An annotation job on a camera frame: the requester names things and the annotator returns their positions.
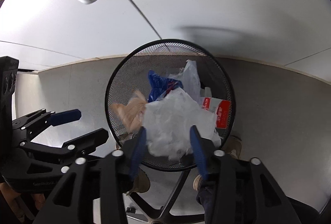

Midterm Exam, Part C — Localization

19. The printed clear plastic bag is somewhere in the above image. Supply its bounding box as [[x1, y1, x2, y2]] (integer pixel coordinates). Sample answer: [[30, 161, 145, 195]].
[[142, 88, 221, 161]]

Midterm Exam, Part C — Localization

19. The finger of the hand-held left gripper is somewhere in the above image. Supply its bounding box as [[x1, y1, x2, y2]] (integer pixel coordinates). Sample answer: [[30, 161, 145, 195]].
[[19, 128, 109, 160], [12, 109, 82, 140]]

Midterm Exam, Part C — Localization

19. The large clear plastic bag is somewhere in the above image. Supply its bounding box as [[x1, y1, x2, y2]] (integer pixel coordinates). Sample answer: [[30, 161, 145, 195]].
[[168, 60, 202, 105]]

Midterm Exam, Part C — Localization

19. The white red toothpaste box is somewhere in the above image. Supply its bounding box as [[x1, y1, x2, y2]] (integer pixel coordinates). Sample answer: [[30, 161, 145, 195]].
[[200, 97, 231, 129]]

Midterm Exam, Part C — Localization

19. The black wire mesh bin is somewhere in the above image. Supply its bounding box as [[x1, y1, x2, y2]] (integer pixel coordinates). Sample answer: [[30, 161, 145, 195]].
[[105, 39, 236, 172]]

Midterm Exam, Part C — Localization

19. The person's left shoe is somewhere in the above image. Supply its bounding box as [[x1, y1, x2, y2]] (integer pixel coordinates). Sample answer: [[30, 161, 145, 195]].
[[115, 136, 151, 195]]

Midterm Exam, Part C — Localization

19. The blue plastic bag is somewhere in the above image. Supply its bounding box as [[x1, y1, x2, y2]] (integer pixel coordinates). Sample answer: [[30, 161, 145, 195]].
[[147, 70, 184, 103]]

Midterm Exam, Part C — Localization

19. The person's left hand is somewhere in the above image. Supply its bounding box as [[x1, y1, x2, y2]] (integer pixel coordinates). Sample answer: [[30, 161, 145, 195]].
[[0, 183, 47, 219]]

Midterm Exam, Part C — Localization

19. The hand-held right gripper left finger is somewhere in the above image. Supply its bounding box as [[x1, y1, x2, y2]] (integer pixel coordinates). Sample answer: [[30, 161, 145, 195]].
[[39, 128, 147, 224]]

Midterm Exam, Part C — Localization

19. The person's shoe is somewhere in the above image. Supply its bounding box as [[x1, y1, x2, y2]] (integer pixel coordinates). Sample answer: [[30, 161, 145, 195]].
[[193, 135, 243, 191], [115, 136, 151, 195]]

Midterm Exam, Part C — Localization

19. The person's right shoe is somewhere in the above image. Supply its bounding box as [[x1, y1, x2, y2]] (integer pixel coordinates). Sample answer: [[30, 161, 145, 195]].
[[193, 135, 243, 191]]

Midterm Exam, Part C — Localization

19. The black chair base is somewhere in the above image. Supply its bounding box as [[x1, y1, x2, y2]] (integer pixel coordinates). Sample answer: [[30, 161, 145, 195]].
[[125, 170, 205, 224]]

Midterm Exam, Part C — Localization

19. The person's right leg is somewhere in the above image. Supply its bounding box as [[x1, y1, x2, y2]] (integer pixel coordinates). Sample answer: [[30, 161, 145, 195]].
[[196, 183, 219, 224]]

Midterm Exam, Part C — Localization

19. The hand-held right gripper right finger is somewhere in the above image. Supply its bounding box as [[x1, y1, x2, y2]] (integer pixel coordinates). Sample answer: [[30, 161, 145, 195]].
[[190, 126, 302, 224]]

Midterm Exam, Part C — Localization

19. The beige paper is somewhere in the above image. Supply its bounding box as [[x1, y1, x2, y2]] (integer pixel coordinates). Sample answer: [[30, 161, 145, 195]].
[[111, 91, 148, 136]]

